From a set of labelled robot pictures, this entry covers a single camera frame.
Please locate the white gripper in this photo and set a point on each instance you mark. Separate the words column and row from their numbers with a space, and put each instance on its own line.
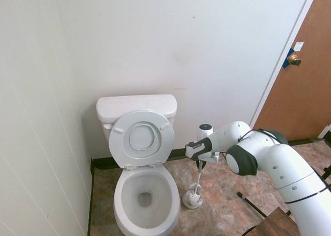
column 213, row 158

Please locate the white toilet brush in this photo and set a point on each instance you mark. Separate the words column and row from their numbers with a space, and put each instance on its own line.
column 198, row 179

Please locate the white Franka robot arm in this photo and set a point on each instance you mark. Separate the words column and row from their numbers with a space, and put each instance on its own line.
column 271, row 156

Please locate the white toilet brush holder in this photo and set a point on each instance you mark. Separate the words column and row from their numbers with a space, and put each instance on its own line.
column 191, row 205

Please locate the white raised toilet seat lid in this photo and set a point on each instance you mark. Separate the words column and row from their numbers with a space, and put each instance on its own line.
column 142, row 138

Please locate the white toilet bowl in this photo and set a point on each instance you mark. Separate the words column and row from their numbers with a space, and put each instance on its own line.
column 165, row 220

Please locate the white toilet tank lid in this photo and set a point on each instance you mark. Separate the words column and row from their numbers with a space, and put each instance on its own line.
column 134, row 104

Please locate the white toilet tank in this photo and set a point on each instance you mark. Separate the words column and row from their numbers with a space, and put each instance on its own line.
column 106, row 135

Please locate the dark wooden table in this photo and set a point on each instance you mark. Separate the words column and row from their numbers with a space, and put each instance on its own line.
column 276, row 223

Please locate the brown wooden door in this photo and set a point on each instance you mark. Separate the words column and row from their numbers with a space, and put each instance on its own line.
column 305, row 86

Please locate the blue tape strip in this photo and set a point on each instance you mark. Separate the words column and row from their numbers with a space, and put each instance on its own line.
column 286, row 62

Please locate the brass door knob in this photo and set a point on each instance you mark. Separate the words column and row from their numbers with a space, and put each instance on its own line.
column 293, row 58

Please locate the small white door label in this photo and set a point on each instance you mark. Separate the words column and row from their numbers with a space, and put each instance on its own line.
column 299, row 46

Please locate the black camera tripod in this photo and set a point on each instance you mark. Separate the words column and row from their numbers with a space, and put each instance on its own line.
column 252, row 204

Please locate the white door frame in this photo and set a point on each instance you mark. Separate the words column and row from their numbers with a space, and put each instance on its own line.
column 284, row 55

